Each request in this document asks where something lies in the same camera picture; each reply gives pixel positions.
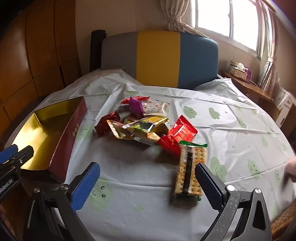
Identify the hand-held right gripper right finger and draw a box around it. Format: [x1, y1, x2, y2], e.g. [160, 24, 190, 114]
[195, 163, 272, 241]

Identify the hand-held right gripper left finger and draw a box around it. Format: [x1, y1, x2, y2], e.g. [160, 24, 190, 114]
[23, 162, 101, 241]

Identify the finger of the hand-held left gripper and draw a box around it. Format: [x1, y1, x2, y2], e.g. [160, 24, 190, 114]
[0, 146, 34, 180]
[0, 144, 19, 164]

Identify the green-edged cracker packet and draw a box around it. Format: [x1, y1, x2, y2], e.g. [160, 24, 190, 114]
[171, 140, 208, 202]

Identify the red gift box gold inside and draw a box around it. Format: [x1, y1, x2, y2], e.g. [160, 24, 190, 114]
[10, 97, 88, 183]

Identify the large red white-label packet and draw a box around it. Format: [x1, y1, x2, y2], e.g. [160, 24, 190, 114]
[157, 115, 198, 158]

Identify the clear orange-edged seed packet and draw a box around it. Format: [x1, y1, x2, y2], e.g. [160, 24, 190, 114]
[106, 119, 139, 141]

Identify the small red foil packet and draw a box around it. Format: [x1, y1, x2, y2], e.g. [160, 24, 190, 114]
[94, 111, 121, 138]

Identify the silver foil snack packet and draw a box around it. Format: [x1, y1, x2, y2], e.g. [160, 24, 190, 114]
[133, 130, 168, 145]

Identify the yellow black snack packet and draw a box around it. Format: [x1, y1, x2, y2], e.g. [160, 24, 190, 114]
[124, 116, 169, 133]

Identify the purple snack packet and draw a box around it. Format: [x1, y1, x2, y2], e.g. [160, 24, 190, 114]
[129, 96, 145, 118]

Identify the red snack packet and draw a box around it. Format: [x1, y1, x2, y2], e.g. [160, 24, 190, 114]
[121, 96, 151, 105]

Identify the clear pastry packet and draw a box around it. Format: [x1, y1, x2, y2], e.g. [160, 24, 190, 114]
[142, 99, 170, 115]

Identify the wicker chair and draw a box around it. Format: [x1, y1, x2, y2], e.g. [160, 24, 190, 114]
[269, 204, 296, 241]

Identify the wooden wardrobe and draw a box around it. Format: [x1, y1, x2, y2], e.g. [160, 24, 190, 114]
[0, 0, 82, 139]

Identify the wooden side desk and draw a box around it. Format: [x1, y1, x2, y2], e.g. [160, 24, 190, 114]
[221, 71, 281, 121]

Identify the gold patterned tissue box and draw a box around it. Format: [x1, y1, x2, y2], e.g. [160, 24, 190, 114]
[228, 62, 247, 81]

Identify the purple small item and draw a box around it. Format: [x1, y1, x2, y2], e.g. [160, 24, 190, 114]
[244, 67, 253, 83]

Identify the beige curtain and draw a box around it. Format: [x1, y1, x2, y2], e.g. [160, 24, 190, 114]
[159, 0, 211, 39]
[254, 0, 281, 93]

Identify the window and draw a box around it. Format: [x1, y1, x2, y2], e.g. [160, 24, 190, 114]
[190, 0, 266, 58]

